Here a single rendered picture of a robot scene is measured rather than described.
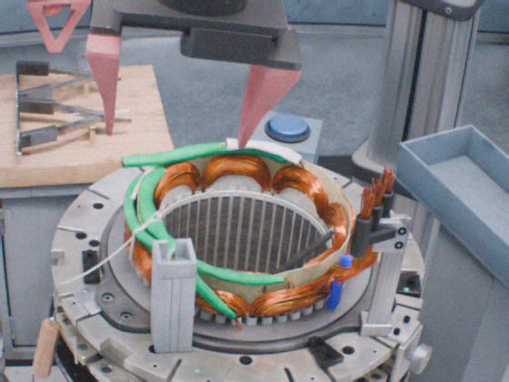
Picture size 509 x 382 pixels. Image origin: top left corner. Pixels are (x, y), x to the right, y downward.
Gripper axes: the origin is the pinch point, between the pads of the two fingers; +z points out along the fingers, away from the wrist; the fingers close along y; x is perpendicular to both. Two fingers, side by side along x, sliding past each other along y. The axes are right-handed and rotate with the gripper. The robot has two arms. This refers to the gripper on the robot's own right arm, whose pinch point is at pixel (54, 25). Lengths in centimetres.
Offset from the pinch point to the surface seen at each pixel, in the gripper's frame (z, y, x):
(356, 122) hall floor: 118, -150, 98
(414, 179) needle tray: 10.3, 16.1, 36.6
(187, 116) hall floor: 119, -157, 50
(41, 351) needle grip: 10.8, 36.7, -3.7
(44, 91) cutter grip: 6.1, 3.3, -0.9
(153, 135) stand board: 8.4, 9.2, 10.3
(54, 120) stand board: 8.7, 5.3, 0.2
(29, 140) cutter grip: 6.3, 12.0, -2.9
